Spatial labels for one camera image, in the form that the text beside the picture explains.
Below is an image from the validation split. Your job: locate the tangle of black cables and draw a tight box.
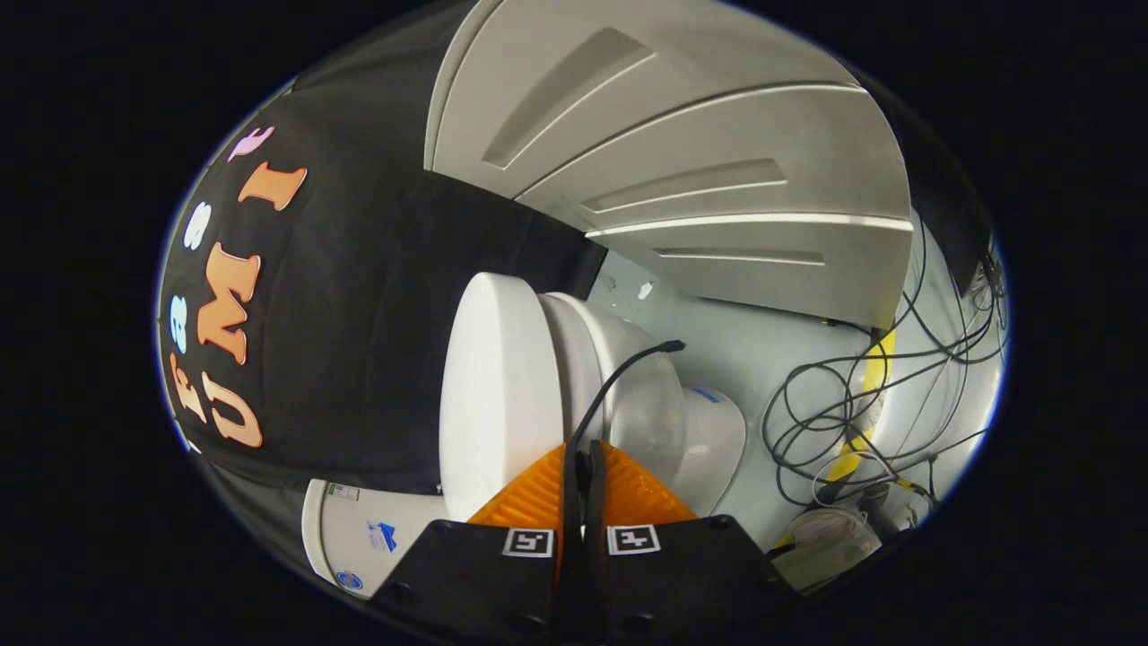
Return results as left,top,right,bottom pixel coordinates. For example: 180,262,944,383
762,211,1010,512

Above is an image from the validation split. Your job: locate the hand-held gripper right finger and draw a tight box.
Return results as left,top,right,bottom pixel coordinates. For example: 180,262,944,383
586,440,799,646

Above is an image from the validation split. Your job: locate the white toilet lid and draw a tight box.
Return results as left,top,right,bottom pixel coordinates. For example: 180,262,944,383
439,272,568,523

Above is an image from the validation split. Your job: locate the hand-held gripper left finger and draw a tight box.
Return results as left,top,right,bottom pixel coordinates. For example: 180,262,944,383
370,441,587,646

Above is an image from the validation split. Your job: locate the thin black cable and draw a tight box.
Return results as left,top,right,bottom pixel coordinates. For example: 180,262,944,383
571,340,687,503

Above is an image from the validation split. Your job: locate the yellow black floor strip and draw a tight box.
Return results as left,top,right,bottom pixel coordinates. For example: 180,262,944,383
823,327,898,487

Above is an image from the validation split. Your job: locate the white crumpled bag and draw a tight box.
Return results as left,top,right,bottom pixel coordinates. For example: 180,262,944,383
773,507,884,593

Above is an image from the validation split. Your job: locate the black backdrop cloth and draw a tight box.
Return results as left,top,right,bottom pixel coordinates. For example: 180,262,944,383
160,0,998,496

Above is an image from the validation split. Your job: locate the white toilet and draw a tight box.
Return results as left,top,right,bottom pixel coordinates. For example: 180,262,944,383
301,292,748,599

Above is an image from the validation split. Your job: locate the white panelled cabinet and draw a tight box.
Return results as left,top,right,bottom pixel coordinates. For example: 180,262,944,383
423,0,915,329

